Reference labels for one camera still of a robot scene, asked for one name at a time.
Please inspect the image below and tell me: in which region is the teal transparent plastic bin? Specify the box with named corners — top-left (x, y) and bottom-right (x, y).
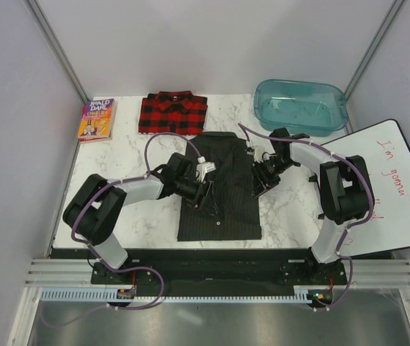
top-left (254, 79), bottom-right (349, 137)

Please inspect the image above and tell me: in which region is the red black plaid folded shirt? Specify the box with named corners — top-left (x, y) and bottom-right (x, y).
top-left (138, 91), bottom-right (208, 136)

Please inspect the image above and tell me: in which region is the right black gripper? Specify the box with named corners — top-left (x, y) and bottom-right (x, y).
top-left (249, 156), bottom-right (296, 198)

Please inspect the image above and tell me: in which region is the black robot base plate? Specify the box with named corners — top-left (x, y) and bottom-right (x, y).
top-left (89, 247), bottom-right (349, 297)

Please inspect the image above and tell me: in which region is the Roald Dahl paperback book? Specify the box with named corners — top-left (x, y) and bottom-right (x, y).
top-left (78, 98), bottom-right (117, 142)

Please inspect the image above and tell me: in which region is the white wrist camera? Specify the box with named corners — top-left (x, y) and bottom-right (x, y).
top-left (195, 156), bottom-right (216, 182)
top-left (250, 146), bottom-right (271, 163)

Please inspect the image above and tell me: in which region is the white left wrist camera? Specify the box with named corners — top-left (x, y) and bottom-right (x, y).
top-left (195, 156), bottom-right (216, 182)

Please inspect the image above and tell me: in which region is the aluminium frame rail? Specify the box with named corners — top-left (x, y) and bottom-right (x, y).
top-left (25, 259), bottom-right (410, 289)

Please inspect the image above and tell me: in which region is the whiteboard with red writing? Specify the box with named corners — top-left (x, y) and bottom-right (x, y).
top-left (325, 119), bottom-right (410, 256)

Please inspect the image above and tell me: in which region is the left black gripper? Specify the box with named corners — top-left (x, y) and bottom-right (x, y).
top-left (174, 177), bottom-right (219, 217)

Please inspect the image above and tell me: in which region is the white slotted cable duct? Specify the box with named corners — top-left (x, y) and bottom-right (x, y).
top-left (40, 285), bottom-right (335, 303)

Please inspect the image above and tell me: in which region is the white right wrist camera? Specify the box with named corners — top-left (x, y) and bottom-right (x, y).
top-left (250, 146), bottom-right (271, 163)

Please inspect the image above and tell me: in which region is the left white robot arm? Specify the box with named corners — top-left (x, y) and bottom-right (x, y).
top-left (63, 153), bottom-right (216, 285)

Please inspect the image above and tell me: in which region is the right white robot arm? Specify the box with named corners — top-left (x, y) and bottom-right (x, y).
top-left (246, 128), bottom-right (375, 284)

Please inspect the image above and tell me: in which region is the dark pinstriped long sleeve shirt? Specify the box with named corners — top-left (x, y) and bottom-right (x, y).
top-left (177, 132), bottom-right (262, 241)

